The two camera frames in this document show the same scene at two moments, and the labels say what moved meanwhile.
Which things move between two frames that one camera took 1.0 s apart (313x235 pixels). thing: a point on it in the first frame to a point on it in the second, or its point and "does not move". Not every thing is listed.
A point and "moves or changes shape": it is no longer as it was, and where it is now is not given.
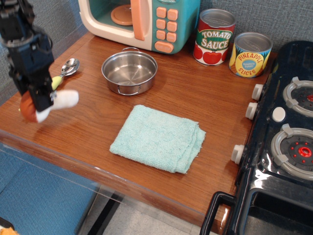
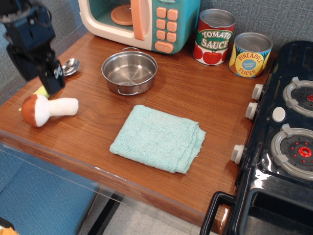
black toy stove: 274,194 does not move
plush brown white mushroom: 61,98 moves or changes shape
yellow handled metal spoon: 69,66 does not move
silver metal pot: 130,71 does not move
